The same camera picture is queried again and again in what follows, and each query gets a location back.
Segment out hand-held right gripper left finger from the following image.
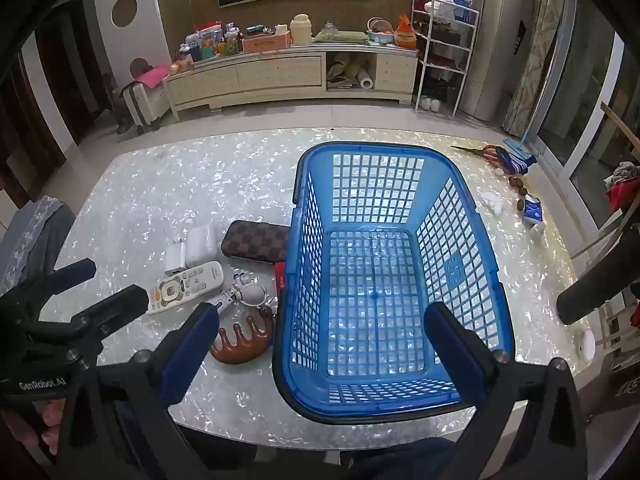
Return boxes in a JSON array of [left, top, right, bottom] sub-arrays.
[[57, 302, 221, 480]]

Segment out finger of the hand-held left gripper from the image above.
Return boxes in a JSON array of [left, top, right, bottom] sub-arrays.
[[45, 285, 149, 361], [10, 258, 97, 318]]

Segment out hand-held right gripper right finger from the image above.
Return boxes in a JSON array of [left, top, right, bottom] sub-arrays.
[[425, 302, 588, 480]]

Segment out brown wooden comb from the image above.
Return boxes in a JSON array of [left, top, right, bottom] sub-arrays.
[[209, 305, 277, 362]]

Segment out white remote control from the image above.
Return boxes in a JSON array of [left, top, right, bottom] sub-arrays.
[[145, 260, 225, 316]]

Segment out white plug charger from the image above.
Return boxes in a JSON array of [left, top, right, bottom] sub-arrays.
[[165, 241, 187, 277]]

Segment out white astronaut toy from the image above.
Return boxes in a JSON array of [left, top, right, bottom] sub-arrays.
[[210, 272, 268, 318]]

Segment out blue plastic basket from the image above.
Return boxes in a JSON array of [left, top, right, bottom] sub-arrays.
[[271, 141, 516, 426]]

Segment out white power adapter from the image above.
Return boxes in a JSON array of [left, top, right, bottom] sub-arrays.
[[185, 225, 217, 267]]

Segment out brown checkered wallet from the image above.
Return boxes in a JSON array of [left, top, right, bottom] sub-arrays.
[[220, 220, 290, 264]]

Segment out person's left hand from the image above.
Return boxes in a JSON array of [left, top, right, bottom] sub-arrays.
[[40, 400, 63, 453]]

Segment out white round device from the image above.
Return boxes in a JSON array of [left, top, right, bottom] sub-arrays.
[[572, 330, 596, 361]]

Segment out crumpled white tissue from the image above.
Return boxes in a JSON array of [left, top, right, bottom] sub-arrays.
[[477, 190, 507, 216]]

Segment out black cylindrical bottle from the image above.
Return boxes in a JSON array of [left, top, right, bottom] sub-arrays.
[[556, 247, 640, 326]]

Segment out beige suitcase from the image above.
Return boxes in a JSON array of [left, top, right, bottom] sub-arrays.
[[117, 80, 168, 136]]

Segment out dark wooden door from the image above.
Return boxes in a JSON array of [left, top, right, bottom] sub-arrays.
[[0, 0, 108, 206]]

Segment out blue knitted cloth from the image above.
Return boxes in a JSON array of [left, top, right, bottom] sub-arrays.
[[492, 146, 537, 176]]

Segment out light blue squeegee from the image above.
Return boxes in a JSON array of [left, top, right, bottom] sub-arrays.
[[502, 127, 532, 153]]

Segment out pink flat item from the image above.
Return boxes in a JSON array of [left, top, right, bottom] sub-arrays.
[[132, 65, 171, 88]]

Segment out pile of clothes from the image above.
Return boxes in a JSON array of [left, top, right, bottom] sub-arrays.
[[602, 160, 640, 216]]

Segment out cluster of boxes and bottles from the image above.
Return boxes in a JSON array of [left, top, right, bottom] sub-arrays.
[[177, 21, 246, 63]]

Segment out cream TV cabinet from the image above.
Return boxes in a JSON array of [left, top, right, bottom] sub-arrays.
[[162, 42, 420, 121]]

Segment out glass sliding door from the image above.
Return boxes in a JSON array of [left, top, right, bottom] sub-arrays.
[[535, 0, 640, 231]]

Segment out white metal rack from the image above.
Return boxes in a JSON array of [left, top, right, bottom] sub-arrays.
[[411, 0, 481, 116]]

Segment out brown paper bags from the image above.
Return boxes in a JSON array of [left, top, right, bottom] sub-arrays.
[[327, 52, 371, 88]]

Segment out orange tissue box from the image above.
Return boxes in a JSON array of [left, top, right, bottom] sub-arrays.
[[241, 30, 292, 53]]

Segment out patterned curtain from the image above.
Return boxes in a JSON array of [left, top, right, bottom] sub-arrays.
[[502, 0, 566, 136]]

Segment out white standing air conditioner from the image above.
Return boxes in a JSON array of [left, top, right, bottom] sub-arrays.
[[457, 0, 541, 123]]

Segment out orange bag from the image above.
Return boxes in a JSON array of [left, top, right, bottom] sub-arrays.
[[394, 14, 418, 48]]

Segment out round bowl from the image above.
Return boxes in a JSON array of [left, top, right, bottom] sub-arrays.
[[366, 17, 396, 46]]

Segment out green cushion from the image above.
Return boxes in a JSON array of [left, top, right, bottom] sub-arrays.
[[314, 30, 368, 43]]

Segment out cream lidded jar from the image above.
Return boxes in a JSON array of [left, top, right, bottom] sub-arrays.
[[290, 13, 315, 46]]

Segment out white plastic bag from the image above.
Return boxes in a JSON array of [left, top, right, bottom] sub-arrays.
[[425, 0, 473, 23]]

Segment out red handled scissors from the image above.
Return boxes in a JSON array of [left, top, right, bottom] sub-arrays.
[[450, 144, 506, 166]]

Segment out wooden frame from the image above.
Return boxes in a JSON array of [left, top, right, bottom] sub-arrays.
[[572, 102, 640, 261]]

